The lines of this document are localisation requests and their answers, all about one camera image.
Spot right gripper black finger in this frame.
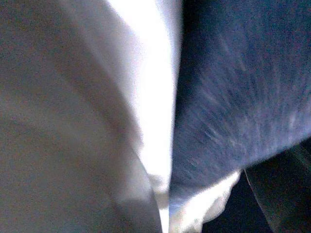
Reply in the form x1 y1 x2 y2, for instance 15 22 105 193
244 140 311 233

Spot white pillow with tree print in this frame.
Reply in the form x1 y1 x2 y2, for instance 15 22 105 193
0 0 243 233

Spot dark tufted headboard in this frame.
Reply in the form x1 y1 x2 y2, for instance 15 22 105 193
170 0 311 192

